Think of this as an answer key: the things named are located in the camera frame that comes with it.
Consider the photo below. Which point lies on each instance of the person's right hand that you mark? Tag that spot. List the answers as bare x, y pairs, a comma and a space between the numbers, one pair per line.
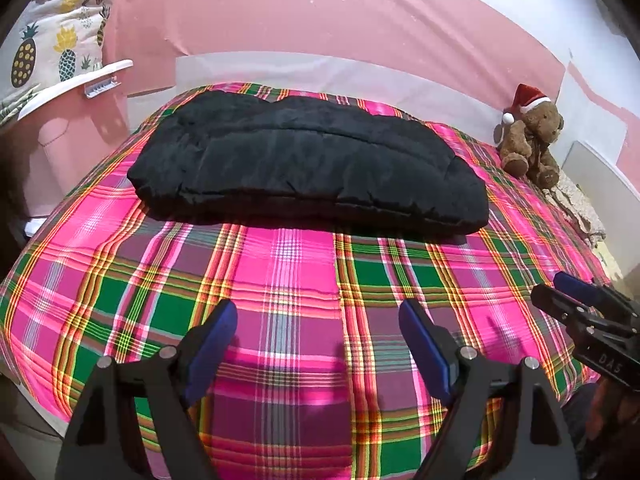
607, 410

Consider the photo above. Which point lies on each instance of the floral cloth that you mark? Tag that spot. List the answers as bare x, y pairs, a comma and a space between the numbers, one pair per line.
575, 205

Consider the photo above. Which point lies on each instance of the pink green plaid bed blanket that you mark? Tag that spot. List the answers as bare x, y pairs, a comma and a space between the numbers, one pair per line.
300, 280

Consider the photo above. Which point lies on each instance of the white panel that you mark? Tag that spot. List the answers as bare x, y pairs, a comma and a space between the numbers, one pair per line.
595, 175

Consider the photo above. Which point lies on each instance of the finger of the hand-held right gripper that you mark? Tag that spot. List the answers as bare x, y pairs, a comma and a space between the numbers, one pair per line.
555, 302
575, 287

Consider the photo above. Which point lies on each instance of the pineapple print cloth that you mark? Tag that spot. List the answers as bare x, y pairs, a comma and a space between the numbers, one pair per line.
55, 35

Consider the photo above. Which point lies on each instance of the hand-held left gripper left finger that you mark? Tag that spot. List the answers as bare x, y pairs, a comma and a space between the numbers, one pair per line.
215, 340

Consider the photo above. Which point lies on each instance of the clear ribbed plastic holder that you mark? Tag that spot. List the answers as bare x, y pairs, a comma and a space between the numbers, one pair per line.
102, 88

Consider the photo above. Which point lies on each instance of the yellow printed sheet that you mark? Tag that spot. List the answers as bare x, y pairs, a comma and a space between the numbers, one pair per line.
607, 260

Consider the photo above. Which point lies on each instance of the person's jeans leg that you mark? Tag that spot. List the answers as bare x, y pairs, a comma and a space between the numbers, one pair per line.
577, 420

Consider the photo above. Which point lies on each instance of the pink cabinet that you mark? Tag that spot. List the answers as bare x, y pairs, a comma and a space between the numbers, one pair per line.
75, 150

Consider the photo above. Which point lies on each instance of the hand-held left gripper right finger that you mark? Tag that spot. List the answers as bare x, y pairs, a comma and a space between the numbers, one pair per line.
425, 345

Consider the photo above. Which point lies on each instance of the brown teddy bear santa hat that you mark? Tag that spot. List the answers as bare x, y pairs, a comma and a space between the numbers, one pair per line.
532, 140

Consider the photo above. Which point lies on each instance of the black puffer jacket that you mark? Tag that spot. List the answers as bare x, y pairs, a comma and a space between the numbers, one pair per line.
300, 170

